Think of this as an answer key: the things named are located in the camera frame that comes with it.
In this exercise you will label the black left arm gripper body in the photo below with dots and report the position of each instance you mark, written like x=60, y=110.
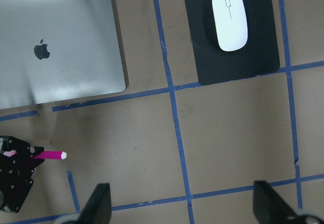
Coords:
x=16, y=174

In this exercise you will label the black mousepad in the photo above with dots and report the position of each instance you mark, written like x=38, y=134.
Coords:
x=257, y=56

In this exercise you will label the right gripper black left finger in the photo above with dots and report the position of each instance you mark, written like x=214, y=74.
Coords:
x=98, y=207

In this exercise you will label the silver closed laptop notebook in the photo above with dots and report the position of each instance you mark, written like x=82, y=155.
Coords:
x=53, y=50

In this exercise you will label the white computer mouse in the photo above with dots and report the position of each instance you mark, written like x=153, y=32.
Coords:
x=231, y=24

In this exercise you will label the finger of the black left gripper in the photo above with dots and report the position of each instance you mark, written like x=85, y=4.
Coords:
x=36, y=151

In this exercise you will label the pink highlighter pen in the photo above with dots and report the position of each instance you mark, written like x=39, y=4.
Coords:
x=45, y=155

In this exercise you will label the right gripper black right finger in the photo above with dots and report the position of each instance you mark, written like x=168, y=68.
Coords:
x=269, y=206

